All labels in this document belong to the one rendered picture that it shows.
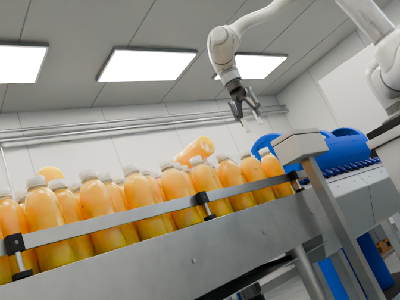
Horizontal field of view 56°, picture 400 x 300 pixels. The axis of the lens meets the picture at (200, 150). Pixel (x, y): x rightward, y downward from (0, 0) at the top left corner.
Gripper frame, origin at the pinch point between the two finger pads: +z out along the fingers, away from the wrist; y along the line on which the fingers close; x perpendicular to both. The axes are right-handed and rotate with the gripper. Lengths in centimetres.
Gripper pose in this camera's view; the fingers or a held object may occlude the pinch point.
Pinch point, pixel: (252, 122)
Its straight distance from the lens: 165.9
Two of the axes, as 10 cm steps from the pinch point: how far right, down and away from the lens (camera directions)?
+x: -6.9, 0.7, -7.2
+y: -6.2, 4.6, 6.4
